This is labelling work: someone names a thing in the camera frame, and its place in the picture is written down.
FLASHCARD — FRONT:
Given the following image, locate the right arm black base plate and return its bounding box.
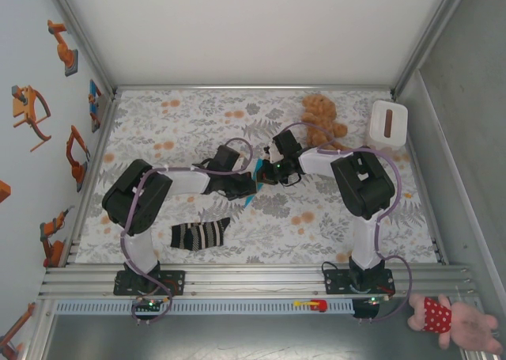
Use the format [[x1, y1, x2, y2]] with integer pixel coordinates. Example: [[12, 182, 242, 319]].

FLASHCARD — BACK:
[[323, 267, 395, 296]]

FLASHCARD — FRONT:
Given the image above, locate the grey slotted cable duct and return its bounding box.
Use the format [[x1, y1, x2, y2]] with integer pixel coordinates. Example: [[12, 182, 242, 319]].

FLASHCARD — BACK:
[[55, 298, 355, 316]]

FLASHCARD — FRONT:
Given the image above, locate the pink plush with dotted cloth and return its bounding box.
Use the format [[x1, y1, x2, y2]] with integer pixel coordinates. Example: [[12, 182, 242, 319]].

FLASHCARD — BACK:
[[406, 294, 501, 353]]

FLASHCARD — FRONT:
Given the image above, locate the black beige striped sock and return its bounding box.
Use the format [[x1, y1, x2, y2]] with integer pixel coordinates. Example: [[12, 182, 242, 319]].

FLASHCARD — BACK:
[[169, 216, 232, 252]]

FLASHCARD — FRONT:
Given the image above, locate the blue orange machine wall sticker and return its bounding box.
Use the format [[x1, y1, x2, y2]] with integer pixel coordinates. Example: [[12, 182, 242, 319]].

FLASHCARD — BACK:
[[87, 78, 104, 134]]

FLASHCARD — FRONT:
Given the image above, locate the white tissue box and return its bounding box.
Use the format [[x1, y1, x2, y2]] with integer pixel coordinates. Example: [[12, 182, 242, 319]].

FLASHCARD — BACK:
[[363, 100, 410, 155]]

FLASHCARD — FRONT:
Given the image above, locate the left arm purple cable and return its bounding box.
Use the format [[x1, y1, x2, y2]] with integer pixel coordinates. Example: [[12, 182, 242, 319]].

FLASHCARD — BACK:
[[119, 137, 254, 325]]

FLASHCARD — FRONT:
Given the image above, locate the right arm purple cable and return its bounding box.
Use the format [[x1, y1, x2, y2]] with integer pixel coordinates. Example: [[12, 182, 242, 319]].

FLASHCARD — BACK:
[[281, 122, 414, 324]]

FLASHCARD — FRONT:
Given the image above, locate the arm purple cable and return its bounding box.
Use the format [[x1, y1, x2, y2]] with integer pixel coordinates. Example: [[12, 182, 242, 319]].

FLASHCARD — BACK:
[[119, 137, 254, 325], [281, 122, 414, 324]]

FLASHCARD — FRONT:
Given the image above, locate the thin aluminium frame rail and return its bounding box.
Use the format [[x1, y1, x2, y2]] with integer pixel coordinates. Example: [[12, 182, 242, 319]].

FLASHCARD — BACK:
[[114, 84, 396, 93]]

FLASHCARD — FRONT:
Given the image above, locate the orange claw wall sticker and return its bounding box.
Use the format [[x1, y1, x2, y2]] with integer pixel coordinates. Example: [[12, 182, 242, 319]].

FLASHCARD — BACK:
[[10, 84, 53, 153]]

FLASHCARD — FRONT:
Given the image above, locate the small circuit board with LEDs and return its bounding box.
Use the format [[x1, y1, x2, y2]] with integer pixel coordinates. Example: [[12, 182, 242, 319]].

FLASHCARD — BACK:
[[353, 295, 391, 309], [132, 296, 172, 313]]

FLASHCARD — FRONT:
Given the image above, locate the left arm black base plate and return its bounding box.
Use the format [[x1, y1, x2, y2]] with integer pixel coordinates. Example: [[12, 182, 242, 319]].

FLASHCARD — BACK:
[[113, 270, 186, 297]]

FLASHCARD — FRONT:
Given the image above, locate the red yellow small toy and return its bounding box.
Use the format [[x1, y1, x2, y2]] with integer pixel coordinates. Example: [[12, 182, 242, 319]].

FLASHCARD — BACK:
[[293, 298, 328, 313]]

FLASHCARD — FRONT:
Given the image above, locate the wide aluminium frame rail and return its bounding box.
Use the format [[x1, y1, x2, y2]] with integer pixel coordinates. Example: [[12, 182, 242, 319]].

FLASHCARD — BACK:
[[38, 263, 478, 300]]

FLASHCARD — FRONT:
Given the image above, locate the brown teddy bear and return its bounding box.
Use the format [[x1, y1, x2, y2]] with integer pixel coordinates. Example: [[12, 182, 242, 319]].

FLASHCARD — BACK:
[[300, 93, 351, 152]]

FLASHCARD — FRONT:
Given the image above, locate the aluminium frame post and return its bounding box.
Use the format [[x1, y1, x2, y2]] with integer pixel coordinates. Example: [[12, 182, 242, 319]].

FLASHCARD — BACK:
[[45, 0, 119, 100], [389, 0, 474, 100]]

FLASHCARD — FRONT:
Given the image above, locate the blue foam sheet right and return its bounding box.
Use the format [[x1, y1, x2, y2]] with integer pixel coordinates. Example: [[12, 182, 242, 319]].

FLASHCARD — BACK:
[[74, 89, 440, 265]]

